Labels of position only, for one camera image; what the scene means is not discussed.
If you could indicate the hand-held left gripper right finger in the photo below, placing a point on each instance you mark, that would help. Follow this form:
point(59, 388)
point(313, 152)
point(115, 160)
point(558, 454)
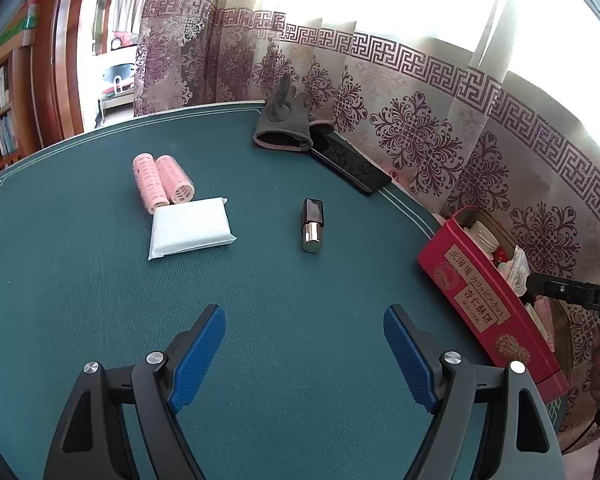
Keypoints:
point(410, 355)

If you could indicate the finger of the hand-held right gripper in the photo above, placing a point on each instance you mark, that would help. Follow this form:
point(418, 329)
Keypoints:
point(560, 288)

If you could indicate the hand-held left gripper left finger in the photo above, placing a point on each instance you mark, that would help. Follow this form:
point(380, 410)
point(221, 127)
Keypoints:
point(200, 355)

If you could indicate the red box container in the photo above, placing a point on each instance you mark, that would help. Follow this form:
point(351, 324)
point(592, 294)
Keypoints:
point(480, 300)

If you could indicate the black and gold lipstick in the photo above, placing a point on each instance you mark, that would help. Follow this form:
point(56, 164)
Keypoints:
point(312, 225)

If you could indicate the clear zip bag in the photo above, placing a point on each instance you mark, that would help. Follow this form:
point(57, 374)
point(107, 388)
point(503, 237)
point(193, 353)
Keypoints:
point(515, 270)

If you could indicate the white tissue packet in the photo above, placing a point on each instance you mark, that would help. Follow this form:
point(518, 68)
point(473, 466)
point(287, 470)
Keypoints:
point(190, 230)

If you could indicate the black patterned flat case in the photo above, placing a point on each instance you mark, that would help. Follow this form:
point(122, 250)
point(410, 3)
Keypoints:
point(350, 165)

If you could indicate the purple patterned curtain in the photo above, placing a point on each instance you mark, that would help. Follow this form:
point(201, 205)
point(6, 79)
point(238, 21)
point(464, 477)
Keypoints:
point(405, 125)

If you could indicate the grey glove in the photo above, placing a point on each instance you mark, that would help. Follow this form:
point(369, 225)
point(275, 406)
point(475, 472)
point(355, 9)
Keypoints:
point(285, 115)

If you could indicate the white stroller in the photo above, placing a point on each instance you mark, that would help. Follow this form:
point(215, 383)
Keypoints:
point(117, 75)

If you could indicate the green box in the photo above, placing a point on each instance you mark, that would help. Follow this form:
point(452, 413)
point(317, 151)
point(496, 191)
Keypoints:
point(17, 27)

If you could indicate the wooden door frame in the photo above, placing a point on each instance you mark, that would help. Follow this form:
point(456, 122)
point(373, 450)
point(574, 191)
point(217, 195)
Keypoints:
point(65, 60)

